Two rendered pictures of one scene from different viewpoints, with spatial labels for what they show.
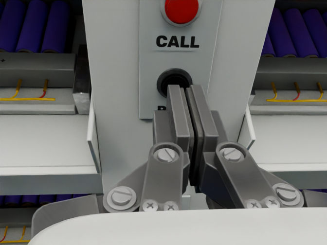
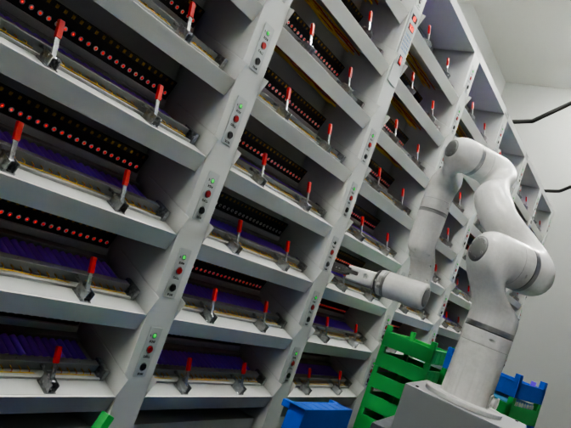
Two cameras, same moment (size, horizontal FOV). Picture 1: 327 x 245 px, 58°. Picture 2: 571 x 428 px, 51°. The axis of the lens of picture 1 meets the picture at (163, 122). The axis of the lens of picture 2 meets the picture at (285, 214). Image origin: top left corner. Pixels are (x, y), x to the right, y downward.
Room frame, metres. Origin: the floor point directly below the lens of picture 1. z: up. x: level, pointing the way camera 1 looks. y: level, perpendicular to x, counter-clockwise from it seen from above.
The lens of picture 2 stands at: (-0.99, 1.67, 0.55)
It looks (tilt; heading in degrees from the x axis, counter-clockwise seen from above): 5 degrees up; 310
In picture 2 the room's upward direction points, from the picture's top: 20 degrees clockwise
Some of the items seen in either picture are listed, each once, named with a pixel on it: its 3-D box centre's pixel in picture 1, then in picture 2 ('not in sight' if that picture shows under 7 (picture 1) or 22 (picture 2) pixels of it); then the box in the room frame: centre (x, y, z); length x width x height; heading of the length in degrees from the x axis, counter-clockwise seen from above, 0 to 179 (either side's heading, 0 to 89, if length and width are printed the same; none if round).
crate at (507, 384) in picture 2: not in sight; (494, 374); (-0.30, -0.60, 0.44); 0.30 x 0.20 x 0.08; 167
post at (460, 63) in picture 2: not in sight; (397, 228); (0.32, -0.69, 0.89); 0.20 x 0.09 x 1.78; 6
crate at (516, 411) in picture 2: not in sight; (487, 396); (-0.30, -0.60, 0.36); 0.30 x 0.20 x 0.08; 167
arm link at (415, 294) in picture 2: not in sight; (407, 291); (-0.15, -0.04, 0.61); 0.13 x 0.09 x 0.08; 6
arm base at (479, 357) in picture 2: not in sight; (475, 367); (-0.49, 0.17, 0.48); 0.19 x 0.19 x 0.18
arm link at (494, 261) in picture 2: not in sight; (495, 282); (-0.48, 0.20, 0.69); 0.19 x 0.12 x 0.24; 60
